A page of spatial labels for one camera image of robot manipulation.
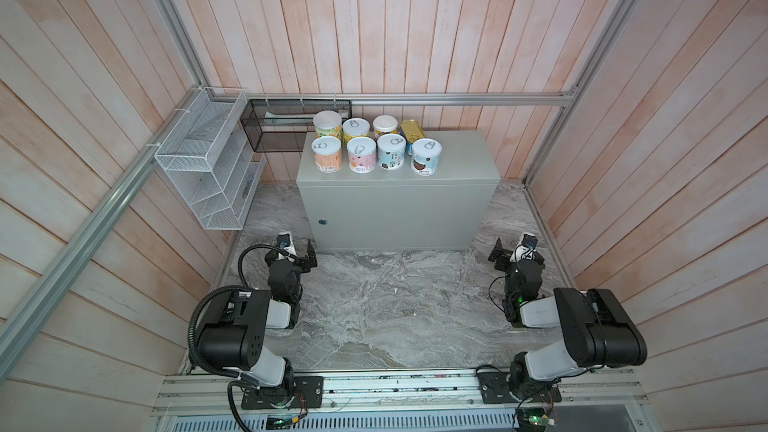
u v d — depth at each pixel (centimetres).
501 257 82
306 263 83
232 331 46
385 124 77
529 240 76
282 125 104
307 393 73
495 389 73
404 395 73
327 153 73
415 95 96
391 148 73
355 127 79
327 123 76
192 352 42
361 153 72
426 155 72
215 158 75
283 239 77
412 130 80
